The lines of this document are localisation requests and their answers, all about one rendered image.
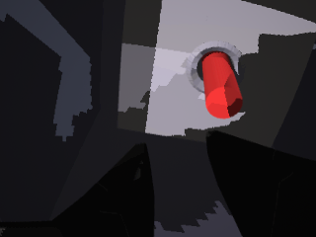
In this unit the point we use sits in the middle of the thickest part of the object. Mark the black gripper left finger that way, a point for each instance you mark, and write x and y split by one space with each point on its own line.
121 204

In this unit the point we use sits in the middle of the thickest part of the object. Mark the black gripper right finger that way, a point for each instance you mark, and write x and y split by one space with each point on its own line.
270 193

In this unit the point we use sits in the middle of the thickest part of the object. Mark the red peg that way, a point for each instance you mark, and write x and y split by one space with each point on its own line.
222 95

